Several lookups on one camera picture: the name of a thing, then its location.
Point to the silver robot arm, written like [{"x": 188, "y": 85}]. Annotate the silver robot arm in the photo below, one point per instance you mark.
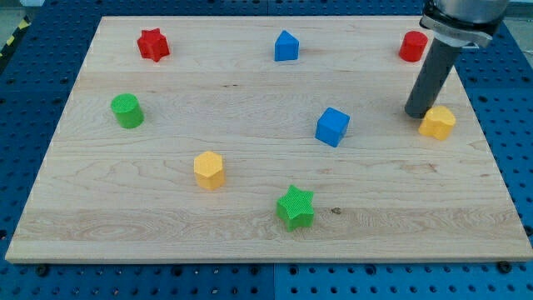
[{"x": 459, "y": 23}]

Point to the wooden board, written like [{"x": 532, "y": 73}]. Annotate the wooden board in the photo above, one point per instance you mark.
[{"x": 109, "y": 194}]

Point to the blue cube block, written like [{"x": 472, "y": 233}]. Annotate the blue cube block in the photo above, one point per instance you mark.
[{"x": 331, "y": 126}]

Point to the yellow hexagon block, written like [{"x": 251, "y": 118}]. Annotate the yellow hexagon block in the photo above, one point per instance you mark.
[{"x": 209, "y": 170}]

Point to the green star block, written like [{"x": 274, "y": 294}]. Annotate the green star block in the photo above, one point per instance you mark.
[{"x": 295, "y": 208}]

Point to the blue house-shaped block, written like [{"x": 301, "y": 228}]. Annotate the blue house-shaped block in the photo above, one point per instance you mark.
[{"x": 286, "y": 47}]

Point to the green cylinder block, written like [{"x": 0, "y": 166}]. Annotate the green cylinder block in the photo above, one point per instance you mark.
[{"x": 127, "y": 110}]

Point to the red star block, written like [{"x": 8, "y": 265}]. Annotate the red star block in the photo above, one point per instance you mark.
[{"x": 153, "y": 45}]

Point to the yellow heart block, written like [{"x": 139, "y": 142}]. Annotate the yellow heart block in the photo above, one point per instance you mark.
[{"x": 437, "y": 123}]

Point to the red cylinder block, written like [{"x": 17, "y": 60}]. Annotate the red cylinder block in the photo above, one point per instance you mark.
[{"x": 413, "y": 46}]

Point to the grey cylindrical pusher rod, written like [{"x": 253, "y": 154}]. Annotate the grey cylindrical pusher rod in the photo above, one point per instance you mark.
[{"x": 438, "y": 63}]

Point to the black bolt left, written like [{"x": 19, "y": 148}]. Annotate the black bolt left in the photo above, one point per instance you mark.
[{"x": 42, "y": 270}]

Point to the black bolt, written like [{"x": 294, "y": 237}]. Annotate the black bolt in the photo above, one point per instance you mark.
[
  {"x": 504, "y": 267},
  {"x": 42, "y": 270}
]

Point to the black bolt right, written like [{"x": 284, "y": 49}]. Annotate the black bolt right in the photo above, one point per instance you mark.
[{"x": 504, "y": 267}]

